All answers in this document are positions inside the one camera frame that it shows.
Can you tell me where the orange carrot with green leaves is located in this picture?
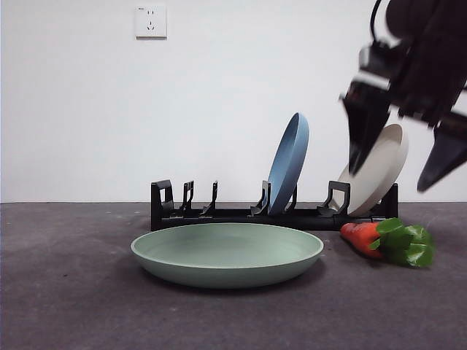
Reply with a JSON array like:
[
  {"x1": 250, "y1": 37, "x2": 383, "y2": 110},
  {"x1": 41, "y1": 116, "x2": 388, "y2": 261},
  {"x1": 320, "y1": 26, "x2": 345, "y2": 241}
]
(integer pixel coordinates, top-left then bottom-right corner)
[{"x1": 340, "y1": 217, "x2": 436, "y2": 269}]

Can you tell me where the green plate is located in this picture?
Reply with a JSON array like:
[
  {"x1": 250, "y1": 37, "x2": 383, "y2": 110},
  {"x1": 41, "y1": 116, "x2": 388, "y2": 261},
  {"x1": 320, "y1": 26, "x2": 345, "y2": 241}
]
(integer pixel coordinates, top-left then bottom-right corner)
[{"x1": 130, "y1": 222, "x2": 325, "y2": 289}]

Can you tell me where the beige plate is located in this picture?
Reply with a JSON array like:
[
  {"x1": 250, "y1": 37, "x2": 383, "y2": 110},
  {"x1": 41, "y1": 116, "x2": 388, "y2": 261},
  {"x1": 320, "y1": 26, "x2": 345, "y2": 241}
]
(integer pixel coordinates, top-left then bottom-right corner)
[{"x1": 333, "y1": 123, "x2": 409, "y2": 217}]

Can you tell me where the blue plate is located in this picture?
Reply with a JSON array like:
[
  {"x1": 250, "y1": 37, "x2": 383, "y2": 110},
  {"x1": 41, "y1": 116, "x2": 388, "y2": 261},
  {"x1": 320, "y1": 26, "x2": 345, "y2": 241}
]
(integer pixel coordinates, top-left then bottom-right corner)
[{"x1": 267, "y1": 112, "x2": 310, "y2": 216}]

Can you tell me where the black plate rack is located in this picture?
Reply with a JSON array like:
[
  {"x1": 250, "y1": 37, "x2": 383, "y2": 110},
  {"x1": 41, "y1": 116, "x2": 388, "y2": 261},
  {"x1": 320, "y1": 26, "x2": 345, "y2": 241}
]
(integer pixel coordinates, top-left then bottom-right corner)
[{"x1": 150, "y1": 179, "x2": 398, "y2": 232}]

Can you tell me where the black cable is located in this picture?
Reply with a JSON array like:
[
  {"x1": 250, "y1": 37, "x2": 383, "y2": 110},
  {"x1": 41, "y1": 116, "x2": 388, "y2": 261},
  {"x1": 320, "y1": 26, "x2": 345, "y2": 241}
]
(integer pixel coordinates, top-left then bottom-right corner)
[{"x1": 369, "y1": 0, "x2": 387, "y2": 41}]

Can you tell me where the white wall socket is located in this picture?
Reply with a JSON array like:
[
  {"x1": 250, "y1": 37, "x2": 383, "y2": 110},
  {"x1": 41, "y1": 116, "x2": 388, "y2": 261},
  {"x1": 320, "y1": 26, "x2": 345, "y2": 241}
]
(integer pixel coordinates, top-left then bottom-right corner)
[{"x1": 135, "y1": 5, "x2": 169, "y2": 40}]

